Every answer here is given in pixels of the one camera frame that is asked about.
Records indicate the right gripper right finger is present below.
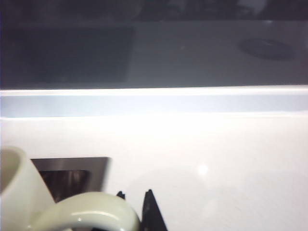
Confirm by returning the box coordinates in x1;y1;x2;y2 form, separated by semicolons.
141;189;169;231

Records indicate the pale green ceramic mug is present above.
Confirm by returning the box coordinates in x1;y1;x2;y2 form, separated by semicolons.
0;146;141;231

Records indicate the rectangular undermount sink basin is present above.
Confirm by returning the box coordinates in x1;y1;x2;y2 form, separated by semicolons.
30;156;113;203

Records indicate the white backsplash ledge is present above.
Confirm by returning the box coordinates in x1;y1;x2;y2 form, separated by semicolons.
0;94;308;119

